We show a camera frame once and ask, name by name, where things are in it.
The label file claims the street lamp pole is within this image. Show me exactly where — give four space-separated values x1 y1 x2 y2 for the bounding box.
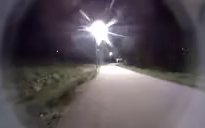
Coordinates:
89 19 110 69

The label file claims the grey paved path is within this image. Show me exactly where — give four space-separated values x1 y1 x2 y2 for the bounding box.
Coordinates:
56 63 205 128

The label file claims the grass verge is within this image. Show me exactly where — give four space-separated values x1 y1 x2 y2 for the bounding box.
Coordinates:
3 63 99 128
118 63 205 91

